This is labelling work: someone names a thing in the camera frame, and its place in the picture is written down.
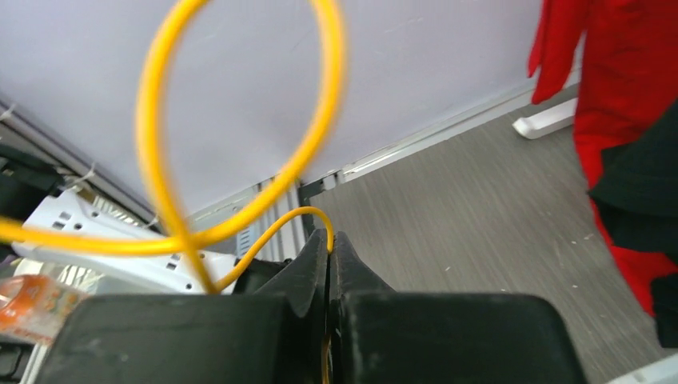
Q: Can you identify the orange snack packet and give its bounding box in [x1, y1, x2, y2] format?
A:
[1, 274, 89, 345]

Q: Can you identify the white clothes rack stand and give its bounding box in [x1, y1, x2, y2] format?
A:
[512, 98, 578, 140]

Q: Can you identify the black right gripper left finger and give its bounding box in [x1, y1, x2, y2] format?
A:
[36, 230, 328, 383]

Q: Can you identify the white plastic bin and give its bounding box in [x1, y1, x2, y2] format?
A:
[608, 354, 678, 384]

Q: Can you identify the black shirt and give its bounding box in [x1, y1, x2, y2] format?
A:
[588, 103, 677, 349]

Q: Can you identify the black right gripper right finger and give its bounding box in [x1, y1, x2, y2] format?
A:
[328, 232, 587, 383]

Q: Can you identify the red shirt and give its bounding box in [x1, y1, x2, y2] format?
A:
[528, 1, 677, 317]

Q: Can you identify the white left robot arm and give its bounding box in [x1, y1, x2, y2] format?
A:
[1, 145, 242, 294]

